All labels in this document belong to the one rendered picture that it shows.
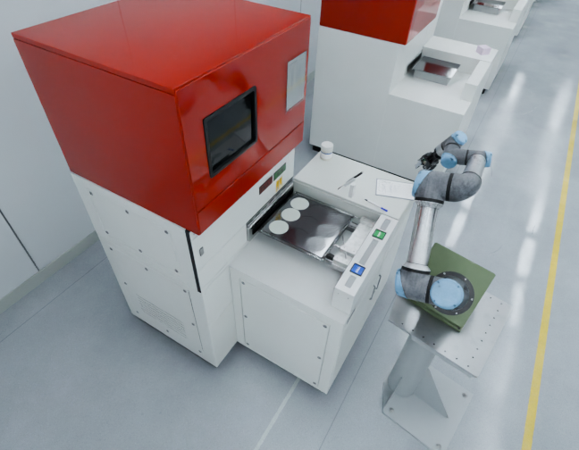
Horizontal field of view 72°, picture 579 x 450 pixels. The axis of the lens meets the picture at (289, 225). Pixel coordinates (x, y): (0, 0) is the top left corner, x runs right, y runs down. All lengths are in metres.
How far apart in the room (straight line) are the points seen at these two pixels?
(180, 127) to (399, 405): 1.98
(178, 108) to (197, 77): 0.11
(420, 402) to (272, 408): 0.86
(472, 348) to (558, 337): 1.44
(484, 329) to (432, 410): 0.81
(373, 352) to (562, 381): 1.16
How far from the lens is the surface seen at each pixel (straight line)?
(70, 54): 1.54
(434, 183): 1.69
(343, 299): 1.76
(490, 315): 2.05
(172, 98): 1.23
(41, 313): 3.17
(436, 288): 1.67
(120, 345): 2.83
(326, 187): 2.19
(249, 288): 2.01
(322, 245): 1.96
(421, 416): 2.60
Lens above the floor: 2.33
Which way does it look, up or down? 45 degrees down
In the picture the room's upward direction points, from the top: 3 degrees clockwise
